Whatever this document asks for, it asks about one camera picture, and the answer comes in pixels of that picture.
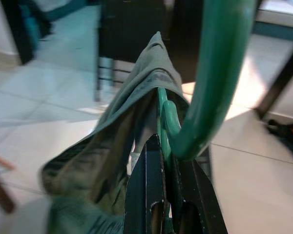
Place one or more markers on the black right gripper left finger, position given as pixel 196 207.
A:
pixel 146 195

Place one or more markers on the black metal clothes rack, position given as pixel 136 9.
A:
pixel 278 83

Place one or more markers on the teal plastic hanger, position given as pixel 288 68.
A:
pixel 210 85

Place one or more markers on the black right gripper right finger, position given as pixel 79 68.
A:
pixel 200 195

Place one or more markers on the black Petronas print t-shirt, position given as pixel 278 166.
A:
pixel 92 156

